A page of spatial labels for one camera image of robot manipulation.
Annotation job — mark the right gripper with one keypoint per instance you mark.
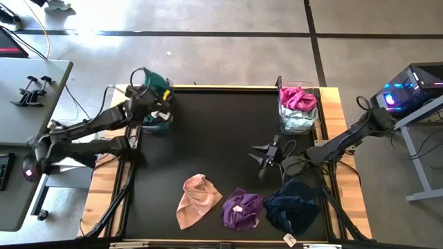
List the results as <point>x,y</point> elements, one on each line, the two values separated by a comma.
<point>275,157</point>

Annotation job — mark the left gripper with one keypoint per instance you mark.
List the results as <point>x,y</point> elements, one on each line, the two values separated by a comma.
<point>147,102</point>

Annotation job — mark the dark green towel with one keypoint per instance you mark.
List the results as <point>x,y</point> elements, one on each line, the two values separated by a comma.
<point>156,80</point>

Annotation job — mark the black towel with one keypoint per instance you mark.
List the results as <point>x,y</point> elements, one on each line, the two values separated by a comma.
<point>165,121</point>

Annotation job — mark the light blue towel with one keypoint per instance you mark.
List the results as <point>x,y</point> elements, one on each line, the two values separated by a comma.
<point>297,121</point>

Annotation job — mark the purple towel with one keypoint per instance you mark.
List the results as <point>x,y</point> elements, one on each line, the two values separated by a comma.
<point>242,212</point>

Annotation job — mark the navy blue towel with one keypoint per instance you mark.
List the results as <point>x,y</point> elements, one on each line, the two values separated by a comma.
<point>294,211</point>

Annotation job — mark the magenta towel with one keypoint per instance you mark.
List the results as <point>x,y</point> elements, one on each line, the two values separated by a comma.
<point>297,98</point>

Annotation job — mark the pale pink towel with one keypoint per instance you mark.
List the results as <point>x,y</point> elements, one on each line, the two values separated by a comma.
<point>197,202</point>

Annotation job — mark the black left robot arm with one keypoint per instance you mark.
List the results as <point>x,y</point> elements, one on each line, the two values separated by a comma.
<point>86,124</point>

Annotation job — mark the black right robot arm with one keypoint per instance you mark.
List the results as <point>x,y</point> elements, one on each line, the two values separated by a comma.
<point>346,141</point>

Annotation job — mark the clear plastic basket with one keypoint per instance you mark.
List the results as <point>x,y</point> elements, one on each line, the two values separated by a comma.
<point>155,129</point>
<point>297,131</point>

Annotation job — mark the white paper sheet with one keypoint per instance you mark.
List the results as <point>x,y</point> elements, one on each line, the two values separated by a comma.
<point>64,163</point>

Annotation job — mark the black screw clamp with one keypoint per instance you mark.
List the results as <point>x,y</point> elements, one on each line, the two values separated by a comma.
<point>36,98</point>
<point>20,100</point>

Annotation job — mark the light grey desk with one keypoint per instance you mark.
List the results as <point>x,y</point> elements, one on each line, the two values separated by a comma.
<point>34,121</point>

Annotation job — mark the black computer mouse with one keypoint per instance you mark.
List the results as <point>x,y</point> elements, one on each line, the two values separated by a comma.
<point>30,171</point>

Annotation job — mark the black monitor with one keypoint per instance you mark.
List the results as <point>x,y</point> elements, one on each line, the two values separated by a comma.
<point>10,45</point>

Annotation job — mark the black caster wheel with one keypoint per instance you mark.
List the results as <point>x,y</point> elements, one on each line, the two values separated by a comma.
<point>42,215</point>

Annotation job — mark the black keyboard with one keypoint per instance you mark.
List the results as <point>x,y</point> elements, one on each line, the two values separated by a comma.
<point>5,171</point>

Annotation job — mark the black computer tower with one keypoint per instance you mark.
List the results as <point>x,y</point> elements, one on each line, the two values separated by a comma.
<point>415,86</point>

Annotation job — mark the dark grey desk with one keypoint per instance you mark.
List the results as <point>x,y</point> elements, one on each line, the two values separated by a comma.
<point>14,207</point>

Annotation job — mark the black aluminium table frame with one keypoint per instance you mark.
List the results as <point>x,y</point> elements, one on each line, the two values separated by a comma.
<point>221,89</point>

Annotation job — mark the silver aluminium bracket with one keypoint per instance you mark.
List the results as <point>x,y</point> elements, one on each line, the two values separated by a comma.
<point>322,246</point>
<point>128,245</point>

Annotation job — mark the grey metal frame desk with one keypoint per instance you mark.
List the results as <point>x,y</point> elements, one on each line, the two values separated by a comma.
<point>417,162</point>

